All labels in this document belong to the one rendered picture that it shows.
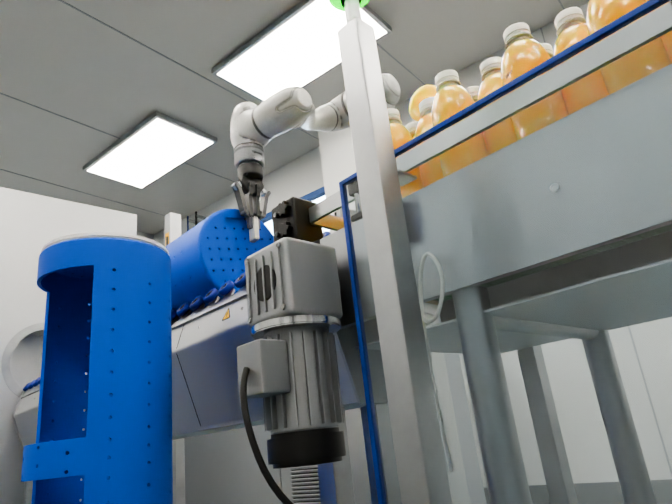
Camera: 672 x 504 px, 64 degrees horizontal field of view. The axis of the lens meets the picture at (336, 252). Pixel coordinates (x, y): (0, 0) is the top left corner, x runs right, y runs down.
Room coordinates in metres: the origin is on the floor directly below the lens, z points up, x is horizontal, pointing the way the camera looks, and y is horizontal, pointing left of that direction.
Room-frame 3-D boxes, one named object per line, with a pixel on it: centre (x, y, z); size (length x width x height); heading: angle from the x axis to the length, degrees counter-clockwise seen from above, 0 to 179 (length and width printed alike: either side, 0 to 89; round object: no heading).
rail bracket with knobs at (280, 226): (0.96, 0.06, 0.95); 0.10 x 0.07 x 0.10; 135
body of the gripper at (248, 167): (1.43, 0.23, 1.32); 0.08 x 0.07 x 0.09; 135
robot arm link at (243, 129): (1.42, 0.22, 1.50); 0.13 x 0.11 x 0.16; 52
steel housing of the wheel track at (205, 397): (1.87, 0.70, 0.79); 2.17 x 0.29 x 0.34; 45
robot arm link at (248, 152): (1.43, 0.23, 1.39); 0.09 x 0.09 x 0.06
